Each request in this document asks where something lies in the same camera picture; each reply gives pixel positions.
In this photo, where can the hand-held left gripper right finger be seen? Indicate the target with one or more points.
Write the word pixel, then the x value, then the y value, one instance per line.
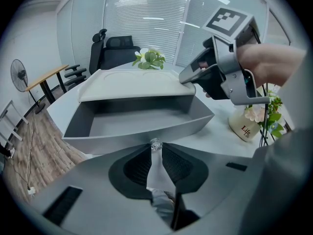
pixel 198 175

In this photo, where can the right hand-held gripper camera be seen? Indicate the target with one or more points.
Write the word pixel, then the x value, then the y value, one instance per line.
pixel 207 43

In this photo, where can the black high-back office chair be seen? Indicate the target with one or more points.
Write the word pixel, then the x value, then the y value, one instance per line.
pixel 96 53

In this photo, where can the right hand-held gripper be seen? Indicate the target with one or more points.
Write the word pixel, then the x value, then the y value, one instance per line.
pixel 225 57

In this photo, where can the white plastic tray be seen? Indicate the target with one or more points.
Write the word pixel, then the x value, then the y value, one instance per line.
pixel 137 87

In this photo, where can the person's right forearm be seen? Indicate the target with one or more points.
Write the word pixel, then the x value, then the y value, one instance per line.
pixel 269 62

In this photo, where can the cream vase with pink flowers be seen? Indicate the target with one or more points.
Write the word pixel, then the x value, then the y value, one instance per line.
pixel 244 126

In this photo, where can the small white side table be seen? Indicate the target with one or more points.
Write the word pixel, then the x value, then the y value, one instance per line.
pixel 8 106

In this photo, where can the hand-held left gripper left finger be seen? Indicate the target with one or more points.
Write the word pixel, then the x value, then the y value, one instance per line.
pixel 117 177

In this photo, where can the person's right hand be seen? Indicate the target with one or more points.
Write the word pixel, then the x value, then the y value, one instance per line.
pixel 202 65

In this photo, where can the white power strip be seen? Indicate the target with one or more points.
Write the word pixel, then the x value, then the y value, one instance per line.
pixel 31 191

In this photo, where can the black standing fan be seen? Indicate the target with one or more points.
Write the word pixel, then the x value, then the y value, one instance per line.
pixel 19 75

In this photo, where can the black mesh office chair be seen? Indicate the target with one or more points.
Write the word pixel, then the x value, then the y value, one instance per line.
pixel 119 53

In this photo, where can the small white-flowered potted plant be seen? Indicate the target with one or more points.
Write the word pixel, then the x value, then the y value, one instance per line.
pixel 149 59

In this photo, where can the grey storage box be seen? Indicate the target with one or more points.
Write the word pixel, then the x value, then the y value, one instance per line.
pixel 137 124

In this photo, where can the round wooden table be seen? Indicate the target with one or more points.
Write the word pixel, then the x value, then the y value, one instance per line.
pixel 46 76

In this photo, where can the person's grey shirt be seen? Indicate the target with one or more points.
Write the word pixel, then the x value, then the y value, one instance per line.
pixel 161 204

